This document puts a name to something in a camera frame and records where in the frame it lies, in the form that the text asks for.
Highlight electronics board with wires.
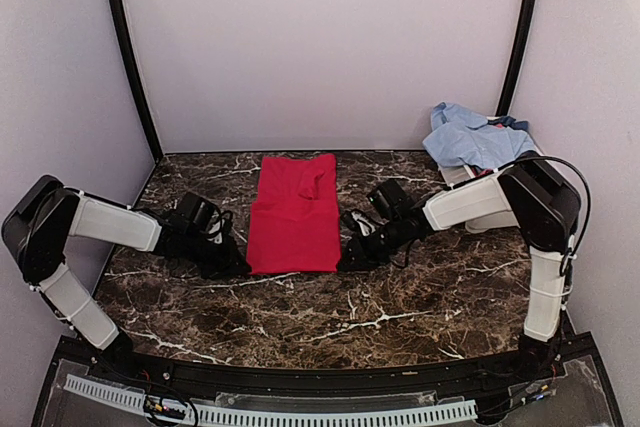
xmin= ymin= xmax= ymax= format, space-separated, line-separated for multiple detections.
xmin=508 ymin=377 xmax=559 ymax=411
xmin=135 ymin=370 xmax=200 ymax=426

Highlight dark blue garment in bin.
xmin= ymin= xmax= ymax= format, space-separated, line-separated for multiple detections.
xmin=488 ymin=116 xmax=529 ymax=132

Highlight red t-shirt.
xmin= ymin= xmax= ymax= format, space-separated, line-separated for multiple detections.
xmin=247 ymin=154 xmax=341 ymax=275

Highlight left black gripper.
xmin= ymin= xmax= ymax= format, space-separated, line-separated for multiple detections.
xmin=183 ymin=231 xmax=251 ymax=280

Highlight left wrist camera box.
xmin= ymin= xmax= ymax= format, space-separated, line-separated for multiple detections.
xmin=174 ymin=192 xmax=215 ymax=235

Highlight black frame post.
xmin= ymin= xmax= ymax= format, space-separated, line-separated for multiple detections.
xmin=108 ymin=0 xmax=164 ymax=163
xmin=495 ymin=0 xmax=536 ymax=116

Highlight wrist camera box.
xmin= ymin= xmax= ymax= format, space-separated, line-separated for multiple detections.
xmin=367 ymin=179 xmax=414 ymax=221
xmin=174 ymin=192 xmax=215 ymax=235

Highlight right electronics board with wires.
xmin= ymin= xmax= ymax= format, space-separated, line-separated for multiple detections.
xmin=508 ymin=377 xmax=559 ymax=411

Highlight white plastic laundry bin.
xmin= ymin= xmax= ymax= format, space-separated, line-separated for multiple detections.
xmin=438 ymin=165 xmax=519 ymax=234

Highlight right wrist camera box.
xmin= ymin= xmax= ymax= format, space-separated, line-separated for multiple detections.
xmin=367 ymin=179 xmax=414 ymax=221

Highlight white slotted cable duct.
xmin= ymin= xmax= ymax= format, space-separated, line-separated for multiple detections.
xmin=63 ymin=374 xmax=477 ymax=427

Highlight left electronics board with wires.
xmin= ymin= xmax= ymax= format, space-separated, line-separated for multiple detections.
xmin=135 ymin=370 xmax=200 ymax=426

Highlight light blue shirt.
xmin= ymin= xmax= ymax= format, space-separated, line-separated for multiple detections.
xmin=422 ymin=102 xmax=536 ymax=170

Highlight right black frame post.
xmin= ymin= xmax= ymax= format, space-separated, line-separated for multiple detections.
xmin=495 ymin=0 xmax=536 ymax=116

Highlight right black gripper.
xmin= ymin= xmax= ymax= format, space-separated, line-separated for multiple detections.
xmin=336 ymin=217 xmax=407 ymax=271

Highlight left black frame post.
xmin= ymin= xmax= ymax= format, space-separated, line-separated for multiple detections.
xmin=108 ymin=0 xmax=164 ymax=163

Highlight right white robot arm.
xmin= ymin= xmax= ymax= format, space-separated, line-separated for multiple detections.
xmin=337 ymin=152 xmax=591 ymax=381

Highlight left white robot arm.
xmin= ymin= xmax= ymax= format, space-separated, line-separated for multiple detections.
xmin=1 ymin=175 xmax=251 ymax=383

